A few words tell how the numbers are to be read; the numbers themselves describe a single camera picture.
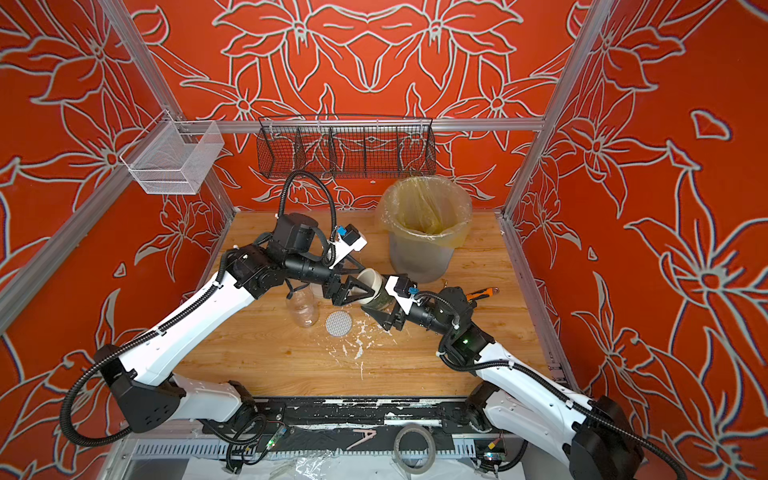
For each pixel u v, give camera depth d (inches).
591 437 15.4
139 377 15.2
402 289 21.6
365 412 29.2
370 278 24.6
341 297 22.1
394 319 23.6
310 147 39.6
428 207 38.0
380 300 24.8
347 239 22.0
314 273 22.1
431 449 26.4
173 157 35.5
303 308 36.4
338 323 34.6
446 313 21.2
